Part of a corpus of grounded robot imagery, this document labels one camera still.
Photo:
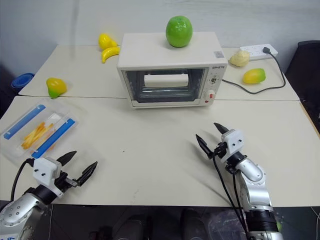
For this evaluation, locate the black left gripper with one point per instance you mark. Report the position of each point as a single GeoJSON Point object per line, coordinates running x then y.
{"type": "Point", "coordinates": [63, 183]}

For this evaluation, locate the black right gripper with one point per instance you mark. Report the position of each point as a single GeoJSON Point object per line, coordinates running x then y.
{"type": "Point", "coordinates": [220, 150]}

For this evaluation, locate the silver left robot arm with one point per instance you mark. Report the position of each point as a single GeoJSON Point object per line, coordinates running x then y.
{"type": "Point", "coordinates": [17, 212]}

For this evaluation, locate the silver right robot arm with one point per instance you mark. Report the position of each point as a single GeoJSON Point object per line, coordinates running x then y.
{"type": "Point", "coordinates": [252, 172]}

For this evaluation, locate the white toaster oven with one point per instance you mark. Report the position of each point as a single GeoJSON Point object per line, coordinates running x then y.
{"type": "Point", "coordinates": [150, 55]}

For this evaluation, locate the yellow french fries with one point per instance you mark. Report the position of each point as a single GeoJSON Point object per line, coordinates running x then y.
{"type": "Point", "coordinates": [37, 133]}

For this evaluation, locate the clear box with blue clips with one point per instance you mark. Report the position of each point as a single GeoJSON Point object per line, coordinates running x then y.
{"type": "Point", "coordinates": [17, 130]}

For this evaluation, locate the yellow green toy mango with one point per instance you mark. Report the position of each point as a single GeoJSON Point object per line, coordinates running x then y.
{"type": "Point", "coordinates": [253, 76]}

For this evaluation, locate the yellow green toy pear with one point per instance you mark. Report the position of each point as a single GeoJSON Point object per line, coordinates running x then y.
{"type": "Point", "coordinates": [56, 86]}

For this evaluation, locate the white power strip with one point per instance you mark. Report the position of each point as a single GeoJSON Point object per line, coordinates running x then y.
{"type": "Point", "coordinates": [252, 51]}

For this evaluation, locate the large green toy fruit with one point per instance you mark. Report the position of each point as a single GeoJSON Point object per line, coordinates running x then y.
{"type": "Point", "coordinates": [178, 31]}

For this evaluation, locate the black chair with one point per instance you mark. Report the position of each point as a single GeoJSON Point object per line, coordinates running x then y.
{"type": "Point", "coordinates": [305, 67]}

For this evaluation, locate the yellow toy banana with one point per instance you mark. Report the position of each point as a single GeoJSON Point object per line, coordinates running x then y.
{"type": "Point", "coordinates": [108, 53]}

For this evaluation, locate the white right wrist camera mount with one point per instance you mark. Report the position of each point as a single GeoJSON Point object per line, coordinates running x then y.
{"type": "Point", "coordinates": [233, 142]}

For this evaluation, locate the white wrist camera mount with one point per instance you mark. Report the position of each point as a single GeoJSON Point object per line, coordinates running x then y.
{"type": "Point", "coordinates": [233, 142]}
{"type": "Point", "coordinates": [43, 168]}

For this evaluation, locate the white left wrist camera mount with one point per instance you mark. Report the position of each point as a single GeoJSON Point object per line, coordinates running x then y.
{"type": "Point", "coordinates": [43, 168]}

